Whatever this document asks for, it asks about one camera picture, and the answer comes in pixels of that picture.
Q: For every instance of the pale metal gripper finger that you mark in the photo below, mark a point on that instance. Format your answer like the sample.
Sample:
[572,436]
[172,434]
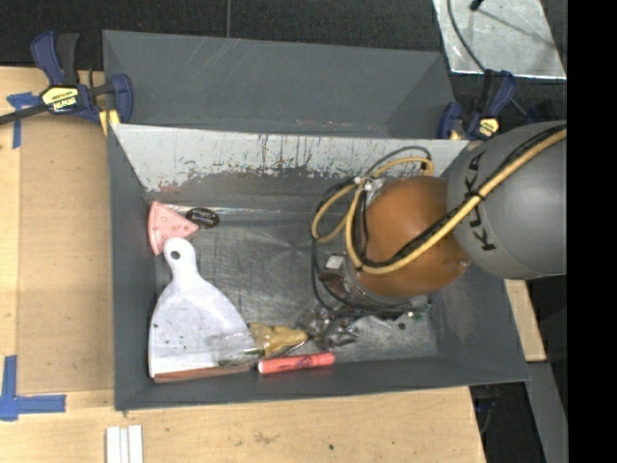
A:
[324,318]
[343,338]

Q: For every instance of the orange marker pen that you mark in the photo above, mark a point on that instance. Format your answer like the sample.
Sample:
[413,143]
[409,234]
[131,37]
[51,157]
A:
[296,362]

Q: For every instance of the clear plastic packet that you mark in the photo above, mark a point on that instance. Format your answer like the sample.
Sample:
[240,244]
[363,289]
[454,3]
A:
[238,352]

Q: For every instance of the white plastic dustpan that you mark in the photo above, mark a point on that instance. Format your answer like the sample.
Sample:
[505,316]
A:
[193,311]

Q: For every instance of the red-brown flat block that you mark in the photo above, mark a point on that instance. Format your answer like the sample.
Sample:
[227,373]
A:
[193,374]

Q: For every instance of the black oval badge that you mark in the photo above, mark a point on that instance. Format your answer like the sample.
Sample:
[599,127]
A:
[202,217]

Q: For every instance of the pink toy cheese wedge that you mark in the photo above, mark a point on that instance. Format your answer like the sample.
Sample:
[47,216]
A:
[166,225]

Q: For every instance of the grey metal bin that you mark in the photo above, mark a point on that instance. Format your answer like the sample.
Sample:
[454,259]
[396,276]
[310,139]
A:
[270,89]

